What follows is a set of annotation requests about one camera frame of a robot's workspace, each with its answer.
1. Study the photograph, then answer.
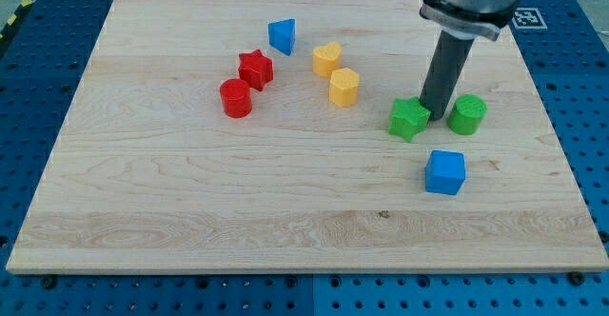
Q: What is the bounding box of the blue cube block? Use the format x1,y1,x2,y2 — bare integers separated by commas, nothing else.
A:
424,150,466,195

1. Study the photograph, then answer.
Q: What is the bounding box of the yellow pentagon block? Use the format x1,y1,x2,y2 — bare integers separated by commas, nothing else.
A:
329,68,360,108

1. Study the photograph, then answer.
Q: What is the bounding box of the red cylinder block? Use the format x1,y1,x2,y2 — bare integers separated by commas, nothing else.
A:
219,78,252,118

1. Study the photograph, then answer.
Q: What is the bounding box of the red star block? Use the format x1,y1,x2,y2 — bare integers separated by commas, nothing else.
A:
238,49,274,91

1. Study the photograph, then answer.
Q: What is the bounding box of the yellow heart block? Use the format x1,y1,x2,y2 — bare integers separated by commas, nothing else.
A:
312,42,342,78

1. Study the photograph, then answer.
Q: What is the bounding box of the light wooden board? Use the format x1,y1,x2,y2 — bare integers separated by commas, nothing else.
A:
7,0,608,275

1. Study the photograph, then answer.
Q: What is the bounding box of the green star block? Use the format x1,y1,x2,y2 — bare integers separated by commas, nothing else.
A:
388,97,431,142

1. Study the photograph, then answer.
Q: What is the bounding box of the blue triangle block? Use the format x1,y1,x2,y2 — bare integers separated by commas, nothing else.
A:
267,18,296,56

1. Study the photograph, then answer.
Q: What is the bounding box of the green cylinder block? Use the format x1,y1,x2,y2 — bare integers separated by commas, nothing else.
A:
447,94,487,135

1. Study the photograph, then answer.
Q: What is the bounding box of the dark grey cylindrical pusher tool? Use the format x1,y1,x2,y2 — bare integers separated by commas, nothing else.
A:
420,30,474,121

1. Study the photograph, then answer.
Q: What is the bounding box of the white fiducial marker tag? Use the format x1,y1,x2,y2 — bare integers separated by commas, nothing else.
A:
512,7,547,30

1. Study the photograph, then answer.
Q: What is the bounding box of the yellow black hazard tape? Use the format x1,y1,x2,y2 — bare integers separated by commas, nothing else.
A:
1,0,36,41

